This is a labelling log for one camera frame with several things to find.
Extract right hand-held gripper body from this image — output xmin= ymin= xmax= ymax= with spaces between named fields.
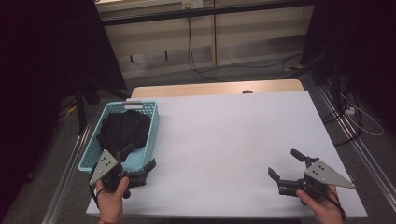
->
xmin=277 ymin=159 xmax=356 ymax=201

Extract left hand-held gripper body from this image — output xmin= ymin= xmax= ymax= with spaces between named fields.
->
xmin=89 ymin=149 xmax=148 ymax=200

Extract black pants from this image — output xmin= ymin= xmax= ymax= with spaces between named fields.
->
xmin=96 ymin=109 xmax=152 ymax=154

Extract light blue plastic basket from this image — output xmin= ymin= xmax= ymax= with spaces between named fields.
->
xmin=78 ymin=100 xmax=161 ymax=173

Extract person's right hand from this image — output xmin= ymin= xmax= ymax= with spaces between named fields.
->
xmin=295 ymin=185 xmax=346 ymax=224

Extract person's left hand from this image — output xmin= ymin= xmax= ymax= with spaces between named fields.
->
xmin=95 ymin=176 xmax=130 ymax=224

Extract short black stand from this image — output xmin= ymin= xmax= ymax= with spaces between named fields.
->
xmin=74 ymin=81 xmax=132 ymax=136

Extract tall black stand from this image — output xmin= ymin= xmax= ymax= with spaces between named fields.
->
xmin=288 ymin=49 xmax=344 ymax=115

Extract wide black curtain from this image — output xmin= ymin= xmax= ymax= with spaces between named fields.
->
xmin=0 ymin=0 xmax=127 ymax=218

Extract beige wooden cabinet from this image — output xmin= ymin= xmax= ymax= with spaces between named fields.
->
xmin=95 ymin=0 xmax=316 ymax=80

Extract narrow black curtain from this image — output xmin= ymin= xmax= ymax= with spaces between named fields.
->
xmin=300 ymin=0 xmax=396 ymax=125

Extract black metal crossbar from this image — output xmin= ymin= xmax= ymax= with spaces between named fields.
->
xmin=101 ymin=0 xmax=316 ymax=27

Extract left hand-held gripper black cable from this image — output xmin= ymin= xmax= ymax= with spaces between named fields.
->
xmin=89 ymin=183 xmax=106 ymax=210

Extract hand-held gripper black cable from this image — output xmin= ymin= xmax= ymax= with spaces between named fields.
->
xmin=89 ymin=183 xmax=106 ymax=210
xmin=323 ymin=188 xmax=347 ymax=220

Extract right hand-held gripper black cable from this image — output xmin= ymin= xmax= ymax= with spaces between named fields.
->
xmin=323 ymin=188 xmax=347 ymax=220

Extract aluminium floor rail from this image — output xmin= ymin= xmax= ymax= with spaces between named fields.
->
xmin=41 ymin=124 xmax=92 ymax=224
xmin=317 ymin=85 xmax=396 ymax=203

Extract black floor cable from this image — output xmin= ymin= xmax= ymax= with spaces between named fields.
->
xmin=321 ymin=106 xmax=364 ymax=147

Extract thin white cable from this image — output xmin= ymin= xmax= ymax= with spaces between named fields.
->
xmin=340 ymin=92 xmax=385 ymax=137

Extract long black hanging cable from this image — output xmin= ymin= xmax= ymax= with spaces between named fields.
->
xmin=186 ymin=15 xmax=304 ymax=83

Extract white wall socket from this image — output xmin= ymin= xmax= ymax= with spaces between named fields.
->
xmin=181 ymin=0 xmax=205 ymax=9

